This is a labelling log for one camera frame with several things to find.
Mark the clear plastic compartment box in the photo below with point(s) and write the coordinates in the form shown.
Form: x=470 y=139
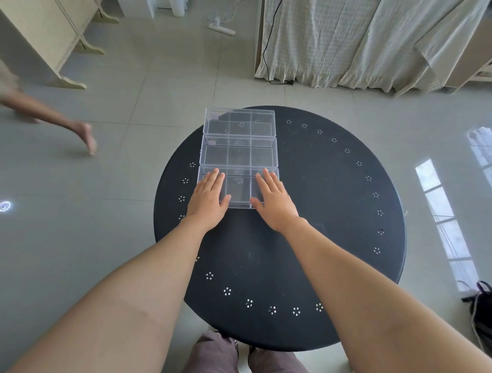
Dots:
x=238 y=151
x=238 y=122
x=240 y=188

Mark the white power strip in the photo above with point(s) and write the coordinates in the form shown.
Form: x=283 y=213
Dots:
x=222 y=29

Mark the person's left forearm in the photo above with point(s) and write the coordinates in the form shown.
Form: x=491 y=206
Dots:
x=127 y=303

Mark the person's right thumb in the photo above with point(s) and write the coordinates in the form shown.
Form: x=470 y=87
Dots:
x=256 y=205

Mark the cream wooden slatted frame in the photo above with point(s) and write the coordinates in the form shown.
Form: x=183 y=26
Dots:
x=474 y=75

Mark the person's left thumb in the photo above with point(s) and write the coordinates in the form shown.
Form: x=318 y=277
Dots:
x=225 y=201

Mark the person's left hand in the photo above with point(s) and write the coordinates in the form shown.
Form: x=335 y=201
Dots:
x=205 y=205

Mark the person's left little finger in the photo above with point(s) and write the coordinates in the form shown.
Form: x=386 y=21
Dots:
x=200 y=185

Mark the person's right hand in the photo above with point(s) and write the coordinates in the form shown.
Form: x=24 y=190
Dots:
x=276 y=209

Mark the pale checked fabric cover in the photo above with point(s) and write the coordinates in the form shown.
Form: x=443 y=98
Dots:
x=346 y=38

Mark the cream wooden furniture frame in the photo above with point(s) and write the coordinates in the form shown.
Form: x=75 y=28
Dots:
x=42 y=30

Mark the person's right forearm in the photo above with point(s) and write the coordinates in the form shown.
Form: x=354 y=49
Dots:
x=369 y=307

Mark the person's left middle finger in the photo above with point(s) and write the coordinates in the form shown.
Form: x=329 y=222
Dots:
x=213 y=180

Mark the person's right little finger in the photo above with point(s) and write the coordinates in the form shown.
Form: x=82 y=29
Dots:
x=283 y=188

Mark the black backpack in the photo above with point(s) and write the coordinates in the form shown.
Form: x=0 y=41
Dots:
x=480 y=311

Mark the person's right middle finger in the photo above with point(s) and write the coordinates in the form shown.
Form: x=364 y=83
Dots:
x=270 y=180

